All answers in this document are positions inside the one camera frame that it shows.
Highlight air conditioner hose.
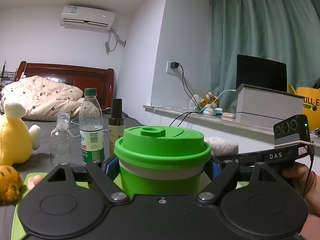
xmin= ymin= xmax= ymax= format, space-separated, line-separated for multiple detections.
xmin=105 ymin=29 xmax=127 ymax=55

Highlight white plastic bag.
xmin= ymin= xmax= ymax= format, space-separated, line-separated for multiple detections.
xmin=189 ymin=94 xmax=203 ymax=110

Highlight yellow bucket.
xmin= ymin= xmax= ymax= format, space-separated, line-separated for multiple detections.
xmin=289 ymin=83 xmax=320 ymax=130

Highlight black wire rack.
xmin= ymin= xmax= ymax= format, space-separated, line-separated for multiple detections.
xmin=0 ymin=60 xmax=17 ymax=85

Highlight large yellow plush toy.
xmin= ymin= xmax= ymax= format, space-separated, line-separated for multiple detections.
xmin=0 ymin=101 xmax=42 ymax=167

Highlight clear empty small bottle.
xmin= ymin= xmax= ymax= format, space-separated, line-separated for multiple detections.
xmin=50 ymin=112 xmax=74 ymax=169

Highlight water bottle with green cap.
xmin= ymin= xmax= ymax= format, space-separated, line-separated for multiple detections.
xmin=79 ymin=88 xmax=105 ymax=163

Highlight green cup with lid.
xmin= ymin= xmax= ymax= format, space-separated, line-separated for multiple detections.
xmin=114 ymin=126 xmax=212 ymax=198

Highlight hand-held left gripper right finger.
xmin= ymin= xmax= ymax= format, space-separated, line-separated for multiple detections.
xmin=196 ymin=156 xmax=293 ymax=203

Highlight black laptop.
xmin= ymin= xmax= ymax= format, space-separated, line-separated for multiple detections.
xmin=236 ymin=54 xmax=287 ymax=93

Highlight small orange striped plush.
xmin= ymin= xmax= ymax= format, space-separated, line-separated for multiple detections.
xmin=199 ymin=91 xmax=220 ymax=109

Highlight green curtain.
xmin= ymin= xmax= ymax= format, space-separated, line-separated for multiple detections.
xmin=205 ymin=0 xmax=320 ymax=110

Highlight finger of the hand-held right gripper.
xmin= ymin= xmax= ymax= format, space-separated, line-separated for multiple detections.
xmin=216 ymin=152 xmax=250 ymax=167

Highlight brown spray bottle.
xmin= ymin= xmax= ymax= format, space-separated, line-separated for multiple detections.
xmin=108 ymin=98 xmax=125 ymax=158

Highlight tiger plush keychain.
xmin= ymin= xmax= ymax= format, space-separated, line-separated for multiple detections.
xmin=0 ymin=165 xmax=24 ymax=203

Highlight person's right forearm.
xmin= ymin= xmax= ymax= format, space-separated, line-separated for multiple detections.
xmin=299 ymin=170 xmax=320 ymax=240

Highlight white cloth with yellow edge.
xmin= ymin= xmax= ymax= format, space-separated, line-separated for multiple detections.
xmin=205 ymin=137 xmax=240 ymax=158

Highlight pink rubber duck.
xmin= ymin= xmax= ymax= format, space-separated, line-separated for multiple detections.
xmin=27 ymin=174 xmax=44 ymax=192

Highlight cream patterned duvet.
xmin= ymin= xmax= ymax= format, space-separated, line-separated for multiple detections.
xmin=0 ymin=76 xmax=87 ymax=122

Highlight red wooden headboard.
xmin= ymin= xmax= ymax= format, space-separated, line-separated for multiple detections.
xmin=15 ymin=61 xmax=115 ymax=110

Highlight black charger cable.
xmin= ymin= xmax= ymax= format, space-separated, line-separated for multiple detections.
xmin=169 ymin=64 xmax=203 ymax=128

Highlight person's right hand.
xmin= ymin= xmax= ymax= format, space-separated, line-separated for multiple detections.
xmin=280 ymin=162 xmax=314 ymax=200

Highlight green desk mat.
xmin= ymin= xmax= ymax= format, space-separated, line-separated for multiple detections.
xmin=10 ymin=171 xmax=50 ymax=240

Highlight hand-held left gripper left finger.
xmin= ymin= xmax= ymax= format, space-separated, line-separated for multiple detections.
xmin=44 ymin=156 xmax=129 ymax=203

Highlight white charging cable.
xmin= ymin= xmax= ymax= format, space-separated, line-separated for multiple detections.
xmin=211 ymin=89 xmax=237 ymax=105

